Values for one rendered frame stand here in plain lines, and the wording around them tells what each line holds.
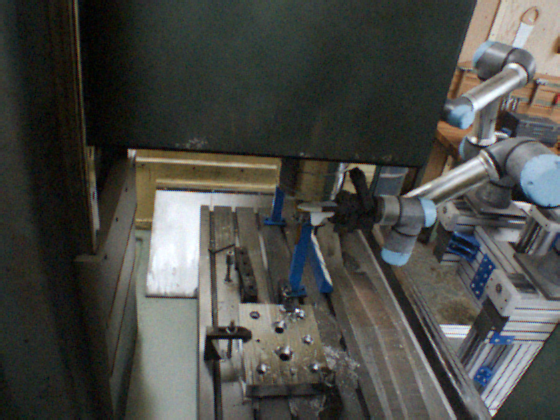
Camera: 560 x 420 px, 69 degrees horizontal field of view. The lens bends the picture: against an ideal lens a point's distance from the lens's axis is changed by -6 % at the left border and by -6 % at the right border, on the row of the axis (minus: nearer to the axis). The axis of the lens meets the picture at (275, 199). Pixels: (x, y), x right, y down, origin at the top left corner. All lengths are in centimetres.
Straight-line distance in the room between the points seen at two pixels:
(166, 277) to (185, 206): 38
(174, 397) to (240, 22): 122
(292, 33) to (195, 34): 16
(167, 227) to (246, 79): 136
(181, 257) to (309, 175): 115
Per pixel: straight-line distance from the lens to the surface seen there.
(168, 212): 208
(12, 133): 60
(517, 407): 144
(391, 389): 160
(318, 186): 92
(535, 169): 115
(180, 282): 191
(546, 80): 426
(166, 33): 75
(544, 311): 167
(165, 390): 159
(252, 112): 78
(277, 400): 126
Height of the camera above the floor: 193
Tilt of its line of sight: 30 degrees down
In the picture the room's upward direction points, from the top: 9 degrees clockwise
